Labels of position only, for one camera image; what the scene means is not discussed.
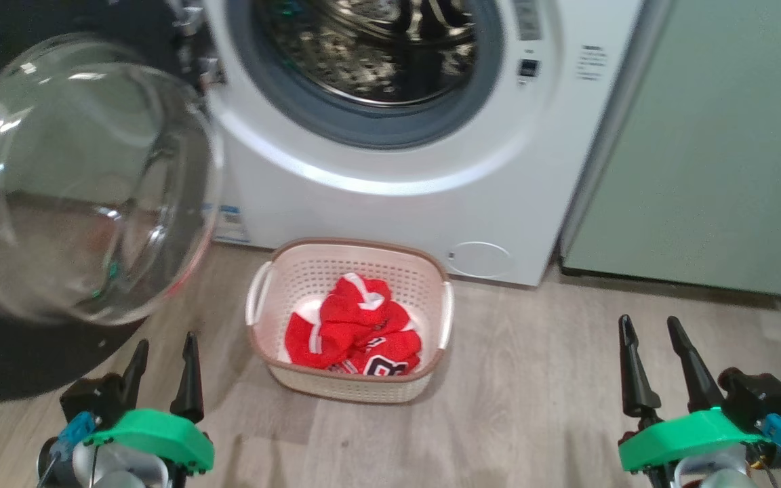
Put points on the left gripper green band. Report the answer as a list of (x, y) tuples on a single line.
[(153, 437)]

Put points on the black round glass machine door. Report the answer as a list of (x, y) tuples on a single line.
[(78, 190)]

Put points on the white front-load washing machine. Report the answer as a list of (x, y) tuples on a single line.
[(377, 196)]

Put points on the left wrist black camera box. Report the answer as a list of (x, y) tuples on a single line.
[(95, 400)]

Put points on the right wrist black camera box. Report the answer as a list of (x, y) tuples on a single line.
[(760, 396)]

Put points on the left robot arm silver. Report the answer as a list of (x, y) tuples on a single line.
[(123, 480)]

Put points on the red sports jersey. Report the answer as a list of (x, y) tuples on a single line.
[(350, 325)]

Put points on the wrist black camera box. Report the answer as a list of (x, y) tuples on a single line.
[(760, 396), (95, 400)]

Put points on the wide green cabinet panel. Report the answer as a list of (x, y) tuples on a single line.
[(716, 149)]

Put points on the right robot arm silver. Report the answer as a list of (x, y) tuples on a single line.
[(712, 478)]

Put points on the cream perforated laundry basket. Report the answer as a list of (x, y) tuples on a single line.
[(309, 271)]

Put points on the blue energy label sticker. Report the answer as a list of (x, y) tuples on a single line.
[(231, 225)]

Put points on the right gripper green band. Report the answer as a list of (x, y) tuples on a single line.
[(689, 437)]

